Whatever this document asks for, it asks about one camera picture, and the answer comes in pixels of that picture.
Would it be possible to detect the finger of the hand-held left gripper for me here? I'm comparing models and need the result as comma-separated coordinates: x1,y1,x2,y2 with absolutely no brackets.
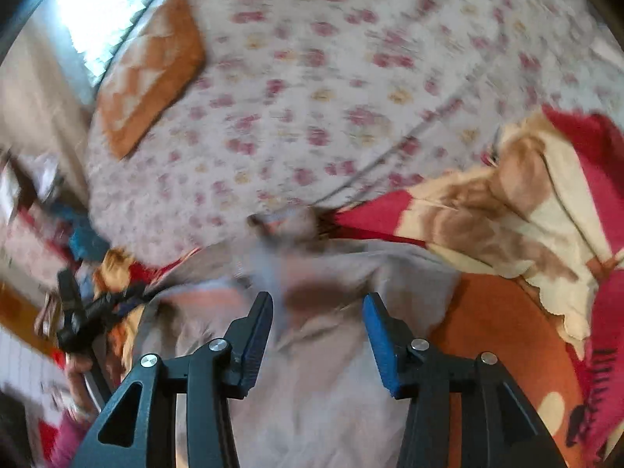
85,282,149,325

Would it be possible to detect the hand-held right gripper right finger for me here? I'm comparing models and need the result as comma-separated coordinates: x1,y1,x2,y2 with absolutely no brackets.
362,291,569,468

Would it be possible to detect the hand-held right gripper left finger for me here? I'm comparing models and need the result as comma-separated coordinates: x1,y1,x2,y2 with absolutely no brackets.
71,291,274,468

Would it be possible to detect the grey jacket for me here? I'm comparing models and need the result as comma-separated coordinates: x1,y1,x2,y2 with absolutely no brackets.
131,205,464,468

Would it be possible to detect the person's left hand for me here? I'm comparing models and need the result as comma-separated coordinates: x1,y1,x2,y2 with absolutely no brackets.
63,351,101,422

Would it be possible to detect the teal cloth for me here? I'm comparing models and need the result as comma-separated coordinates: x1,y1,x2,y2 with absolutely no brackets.
66,214,110,266

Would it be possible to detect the red cream orange printed blanket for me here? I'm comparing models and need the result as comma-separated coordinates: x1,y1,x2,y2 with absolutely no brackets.
92,105,624,468

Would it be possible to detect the orange checkered pillow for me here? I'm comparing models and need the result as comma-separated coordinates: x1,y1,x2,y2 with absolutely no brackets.
95,0,206,161

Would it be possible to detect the floral bed sheet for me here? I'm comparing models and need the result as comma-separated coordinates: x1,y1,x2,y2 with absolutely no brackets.
85,0,624,266

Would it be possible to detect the bright window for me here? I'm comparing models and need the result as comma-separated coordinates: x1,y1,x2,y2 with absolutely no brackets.
51,0,183,81

